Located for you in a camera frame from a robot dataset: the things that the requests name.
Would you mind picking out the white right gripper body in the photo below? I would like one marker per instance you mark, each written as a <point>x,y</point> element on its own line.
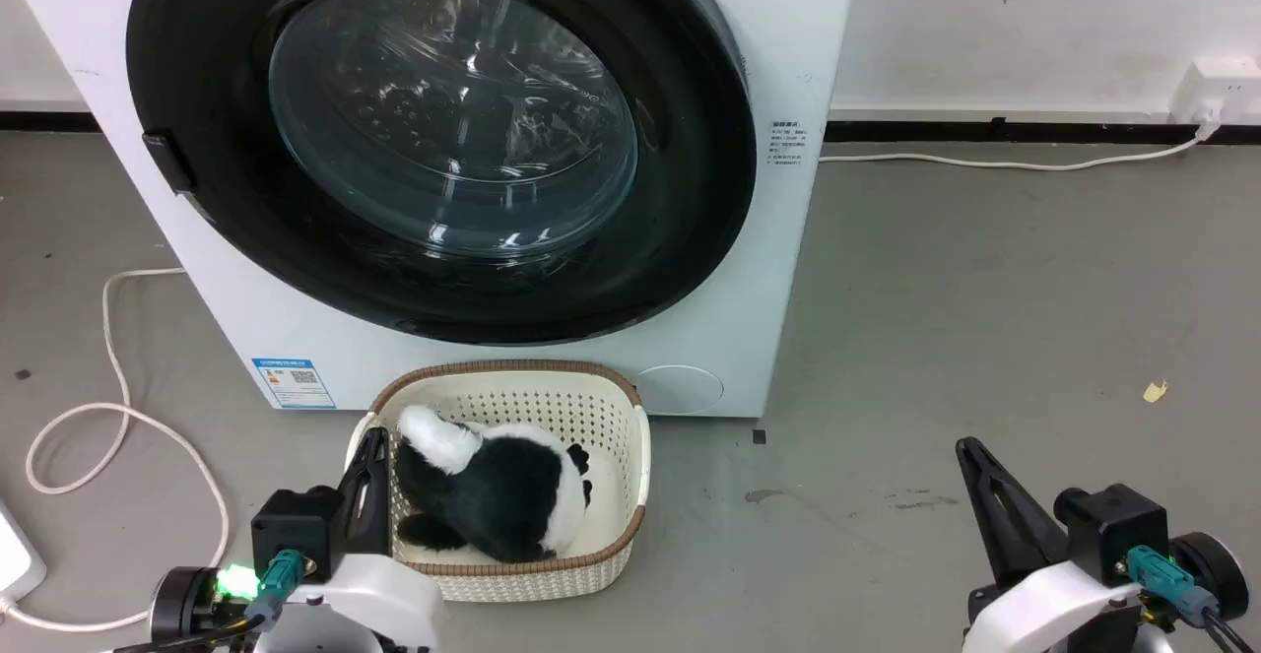
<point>1049,609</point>

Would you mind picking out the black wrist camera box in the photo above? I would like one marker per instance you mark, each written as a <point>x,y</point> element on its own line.
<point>294,527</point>
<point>1111,530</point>

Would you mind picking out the small white text sticker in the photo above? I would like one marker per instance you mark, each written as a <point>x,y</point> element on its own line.
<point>785,144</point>

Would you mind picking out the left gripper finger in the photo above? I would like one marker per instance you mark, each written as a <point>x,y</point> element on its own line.
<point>379,505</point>
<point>351,510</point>

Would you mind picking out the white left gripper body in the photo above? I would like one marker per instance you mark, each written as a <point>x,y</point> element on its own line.
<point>379,599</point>

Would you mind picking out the white wall socket box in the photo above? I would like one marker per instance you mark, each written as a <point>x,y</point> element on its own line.
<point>1217,92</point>

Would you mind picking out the blue energy label sticker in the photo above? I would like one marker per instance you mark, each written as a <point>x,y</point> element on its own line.
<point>294,382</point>

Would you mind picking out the white basket with brown rim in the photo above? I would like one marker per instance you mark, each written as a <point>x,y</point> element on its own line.
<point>552,402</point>

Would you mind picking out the round white filter cover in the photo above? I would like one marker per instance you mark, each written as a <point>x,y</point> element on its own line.
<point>679,389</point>

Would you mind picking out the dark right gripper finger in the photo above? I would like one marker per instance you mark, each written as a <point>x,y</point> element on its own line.
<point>1010,515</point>

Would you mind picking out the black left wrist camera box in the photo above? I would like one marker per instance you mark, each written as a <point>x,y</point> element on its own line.
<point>294,527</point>

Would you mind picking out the white front-load washing machine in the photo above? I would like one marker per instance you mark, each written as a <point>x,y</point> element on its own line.
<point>808,32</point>

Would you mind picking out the flat white power strip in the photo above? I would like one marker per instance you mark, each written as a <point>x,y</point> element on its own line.
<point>15,559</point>

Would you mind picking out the yellow paper scrap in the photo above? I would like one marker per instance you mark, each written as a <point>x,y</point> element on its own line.
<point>1155,392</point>

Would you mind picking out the black and white panda plush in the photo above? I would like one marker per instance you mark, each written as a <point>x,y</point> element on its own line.
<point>502,495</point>

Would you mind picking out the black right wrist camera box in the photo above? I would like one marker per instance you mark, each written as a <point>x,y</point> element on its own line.
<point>1111,530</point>

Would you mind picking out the round black glass washer door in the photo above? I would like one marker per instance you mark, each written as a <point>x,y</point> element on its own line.
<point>453,121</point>

